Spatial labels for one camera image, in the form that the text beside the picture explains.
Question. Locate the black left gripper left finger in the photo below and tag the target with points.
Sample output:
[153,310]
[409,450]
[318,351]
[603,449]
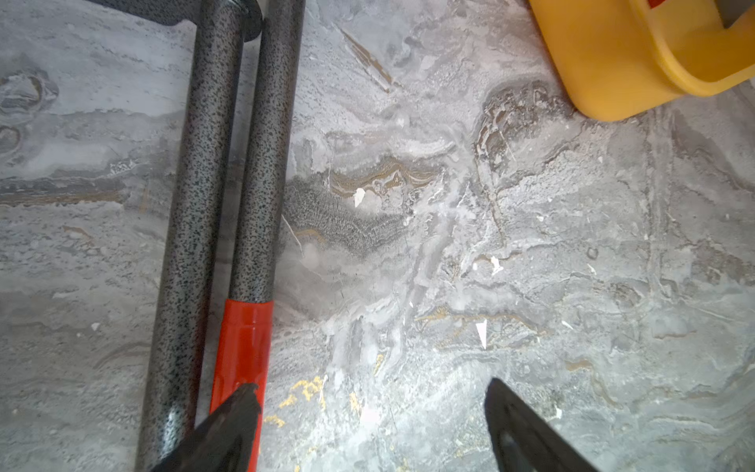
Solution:
[224,441]

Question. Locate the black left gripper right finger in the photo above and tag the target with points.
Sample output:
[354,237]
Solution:
[522,440]

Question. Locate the speckled hoe inner red grip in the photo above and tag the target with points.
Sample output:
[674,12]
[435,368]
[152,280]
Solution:
[242,358]

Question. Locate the speckled hoe red grip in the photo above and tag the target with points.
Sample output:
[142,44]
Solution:
[179,333]
[242,358]

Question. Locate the speckled hoe outer red grip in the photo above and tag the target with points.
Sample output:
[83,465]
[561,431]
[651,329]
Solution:
[179,333]

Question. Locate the yellow plastic storage box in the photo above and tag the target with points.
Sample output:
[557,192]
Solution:
[620,58]

